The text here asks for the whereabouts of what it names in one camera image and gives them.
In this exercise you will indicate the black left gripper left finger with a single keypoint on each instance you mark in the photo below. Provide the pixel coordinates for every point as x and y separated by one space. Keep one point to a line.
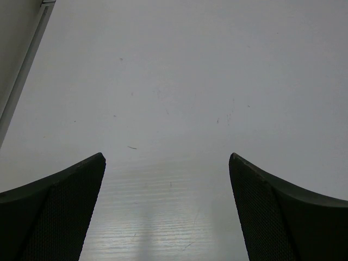
48 219

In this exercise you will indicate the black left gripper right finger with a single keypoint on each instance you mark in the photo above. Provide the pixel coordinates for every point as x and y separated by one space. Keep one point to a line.
282 221

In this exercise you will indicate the aluminium table edge rail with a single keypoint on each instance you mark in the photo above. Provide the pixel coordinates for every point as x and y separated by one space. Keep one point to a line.
23 24

